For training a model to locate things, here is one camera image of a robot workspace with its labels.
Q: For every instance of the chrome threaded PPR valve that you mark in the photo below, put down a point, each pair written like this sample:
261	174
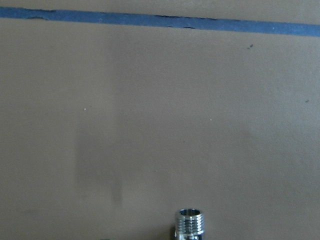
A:
189	224

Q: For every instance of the brown paper table mat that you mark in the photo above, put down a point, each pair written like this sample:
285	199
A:
107	130

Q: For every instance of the blue tape strip crosswise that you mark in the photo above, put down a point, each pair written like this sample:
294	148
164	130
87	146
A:
163	21

